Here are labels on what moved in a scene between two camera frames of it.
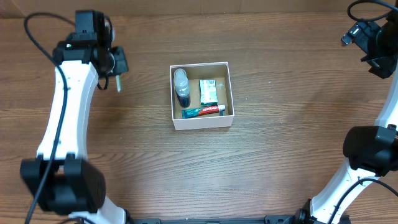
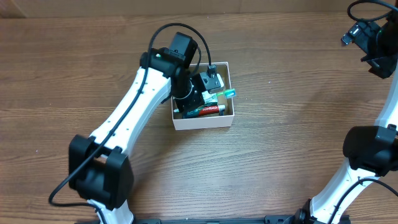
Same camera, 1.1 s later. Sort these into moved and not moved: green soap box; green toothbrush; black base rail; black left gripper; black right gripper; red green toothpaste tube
Moved: green toothbrush; black left gripper
Not moved: green soap box; red green toothpaste tube; black right gripper; black base rail
